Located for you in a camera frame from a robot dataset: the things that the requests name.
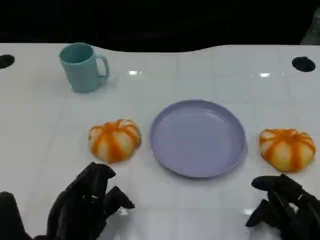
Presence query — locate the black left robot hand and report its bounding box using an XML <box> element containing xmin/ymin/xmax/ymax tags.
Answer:
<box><xmin>46</xmin><ymin>161</ymin><xmax>136</xmax><ymax>240</ymax></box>

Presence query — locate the orange and white toy bread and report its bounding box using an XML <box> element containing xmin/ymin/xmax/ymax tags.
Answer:
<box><xmin>88</xmin><ymin>119</ymin><xmax>142</xmax><ymax>163</ymax></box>
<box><xmin>259</xmin><ymin>128</ymin><xmax>317</xmax><ymax>173</ymax></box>

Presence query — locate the pale green mug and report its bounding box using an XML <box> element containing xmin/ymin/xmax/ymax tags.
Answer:
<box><xmin>58</xmin><ymin>42</ymin><xmax>110</xmax><ymax>94</ymax></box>

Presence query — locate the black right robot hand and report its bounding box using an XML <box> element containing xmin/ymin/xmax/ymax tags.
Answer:
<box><xmin>245</xmin><ymin>173</ymin><xmax>320</xmax><ymax>240</ymax></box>

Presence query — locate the black table cable hole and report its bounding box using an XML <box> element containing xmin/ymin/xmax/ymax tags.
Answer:
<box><xmin>0</xmin><ymin>54</ymin><xmax>16</xmax><ymax>70</ymax></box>
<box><xmin>291</xmin><ymin>56</ymin><xmax>316</xmax><ymax>73</ymax></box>

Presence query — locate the grey background object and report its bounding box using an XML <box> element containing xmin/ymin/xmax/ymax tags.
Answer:
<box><xmin>299</xmin><ymin>6</ymin><xmax>320</xmax><ymax>47</ymax></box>

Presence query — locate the lilac plate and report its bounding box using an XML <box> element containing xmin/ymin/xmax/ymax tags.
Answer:
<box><xmin>149</xmin><ymin>99</ymin><xmax>249</xmax><ymax>179</ymax></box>

